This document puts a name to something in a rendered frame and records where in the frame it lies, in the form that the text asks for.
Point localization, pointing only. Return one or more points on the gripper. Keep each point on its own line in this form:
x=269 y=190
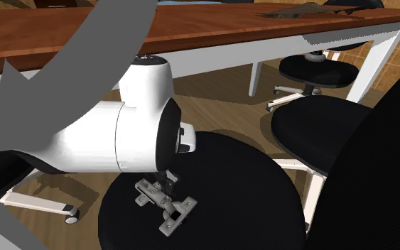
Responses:
x=166 y=177

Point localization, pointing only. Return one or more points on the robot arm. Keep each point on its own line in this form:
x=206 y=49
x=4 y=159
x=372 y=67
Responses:
x=133 y=138

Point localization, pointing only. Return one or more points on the grey metal hinge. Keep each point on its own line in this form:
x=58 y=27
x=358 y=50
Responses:
x=176 y=212

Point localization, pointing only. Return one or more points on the dark grey flat object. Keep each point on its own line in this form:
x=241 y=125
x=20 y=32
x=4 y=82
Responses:
x=300 y=10

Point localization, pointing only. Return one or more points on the wooden table with white frame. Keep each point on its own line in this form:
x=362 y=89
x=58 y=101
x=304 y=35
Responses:
x=220 y=24

